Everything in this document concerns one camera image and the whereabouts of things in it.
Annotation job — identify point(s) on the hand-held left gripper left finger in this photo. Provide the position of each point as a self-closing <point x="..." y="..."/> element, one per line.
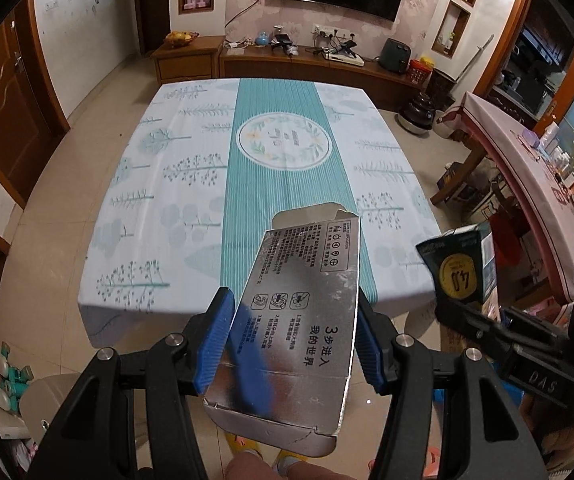
<point x="214" y="340"/>

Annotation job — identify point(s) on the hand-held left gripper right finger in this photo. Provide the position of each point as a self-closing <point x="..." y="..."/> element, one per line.
<point x="372" y="350"/>

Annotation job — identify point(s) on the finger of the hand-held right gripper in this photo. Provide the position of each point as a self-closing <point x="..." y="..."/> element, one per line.
<point x="467" y="325"/>

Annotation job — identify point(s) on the dark green box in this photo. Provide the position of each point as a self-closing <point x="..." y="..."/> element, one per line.
<point x="459" y="270"/>

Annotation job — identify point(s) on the silver cardboard box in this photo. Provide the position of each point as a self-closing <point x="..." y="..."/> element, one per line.
<point x="292" y="360"/>

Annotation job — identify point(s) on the person's right hand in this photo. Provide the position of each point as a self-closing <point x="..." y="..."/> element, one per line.
<point x="572" y="442"/>

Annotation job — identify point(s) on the red bag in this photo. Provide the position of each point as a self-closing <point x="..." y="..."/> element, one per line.
<point x="503" y="242"/>

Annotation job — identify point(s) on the person's leg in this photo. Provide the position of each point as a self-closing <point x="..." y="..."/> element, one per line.
<point x="257" y="470"/>

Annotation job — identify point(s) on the table with tree tablecloth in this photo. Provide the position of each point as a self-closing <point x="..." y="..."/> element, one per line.
<point x="177" y="200"/>

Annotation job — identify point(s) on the dining table with pink cloth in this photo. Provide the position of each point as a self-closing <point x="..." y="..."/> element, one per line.
<point x="512" y="170"/>

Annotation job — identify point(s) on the teal white packet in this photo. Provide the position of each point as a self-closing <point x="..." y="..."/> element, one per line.
<point x="17" y="375"/>

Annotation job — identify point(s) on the black stacked pot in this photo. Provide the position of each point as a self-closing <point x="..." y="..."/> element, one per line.
<point x="418" y="115"/>

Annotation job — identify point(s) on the red basket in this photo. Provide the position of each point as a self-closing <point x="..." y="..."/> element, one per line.
<point x="421" y="72"/>

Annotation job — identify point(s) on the long grey stick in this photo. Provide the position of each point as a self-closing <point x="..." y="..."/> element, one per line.
<point x="474" y="59"/>

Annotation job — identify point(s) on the dark kitchen shelving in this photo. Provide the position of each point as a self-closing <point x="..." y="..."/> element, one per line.
<point x="537" y="60"/>

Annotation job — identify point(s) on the small wooden side cabinet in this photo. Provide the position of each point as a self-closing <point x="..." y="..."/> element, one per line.
<point x="187" y="62"/>

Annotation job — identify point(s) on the long wooden television cabinet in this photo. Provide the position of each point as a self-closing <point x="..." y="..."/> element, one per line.
<point x="292" y="67"/>

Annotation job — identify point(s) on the white set-top box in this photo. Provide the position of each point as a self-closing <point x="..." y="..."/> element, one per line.
<point x="346" y="58"/>

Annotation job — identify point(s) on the white power strip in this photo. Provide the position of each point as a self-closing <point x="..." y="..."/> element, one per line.
<point x="235" y="44"/>

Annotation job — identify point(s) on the fruit bowl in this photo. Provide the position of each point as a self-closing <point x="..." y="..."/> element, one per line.
<point x="182" y="39"/>

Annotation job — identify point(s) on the black stand device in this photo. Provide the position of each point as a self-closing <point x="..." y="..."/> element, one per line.
<point x="284" y="44"/>

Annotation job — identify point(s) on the blue teapot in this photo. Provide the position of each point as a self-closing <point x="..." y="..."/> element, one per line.
<point x="263" y="39"/>

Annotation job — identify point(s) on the brown wooden door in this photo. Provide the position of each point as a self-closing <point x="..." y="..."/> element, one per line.
<point x="7" y="110"/>

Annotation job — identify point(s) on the wall socket strip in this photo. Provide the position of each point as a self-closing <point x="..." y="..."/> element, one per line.
<point x="334" y="30"/>

